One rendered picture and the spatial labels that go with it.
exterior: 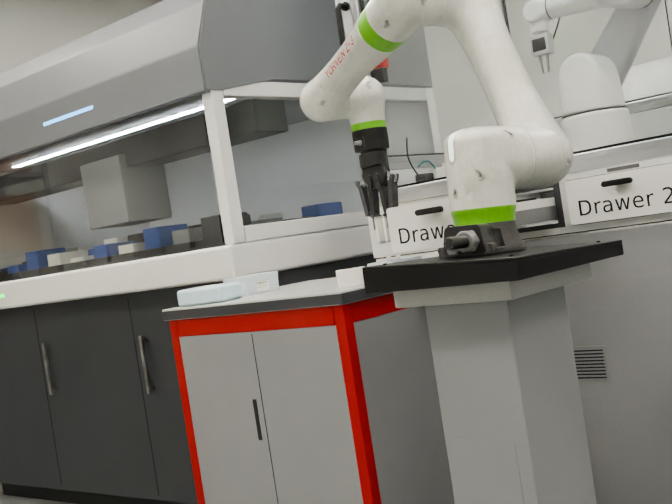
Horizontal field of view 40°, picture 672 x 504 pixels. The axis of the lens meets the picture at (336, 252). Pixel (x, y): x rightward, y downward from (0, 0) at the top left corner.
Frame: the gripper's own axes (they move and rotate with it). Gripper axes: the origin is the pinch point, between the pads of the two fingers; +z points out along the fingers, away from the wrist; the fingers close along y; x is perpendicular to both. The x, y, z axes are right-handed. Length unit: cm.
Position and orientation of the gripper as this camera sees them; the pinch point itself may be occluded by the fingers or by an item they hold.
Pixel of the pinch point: (384, 229)
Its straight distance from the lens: 239.8
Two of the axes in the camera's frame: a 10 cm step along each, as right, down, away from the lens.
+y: 7.3, -1.0, -6.8
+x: 6.7, -1.1, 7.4
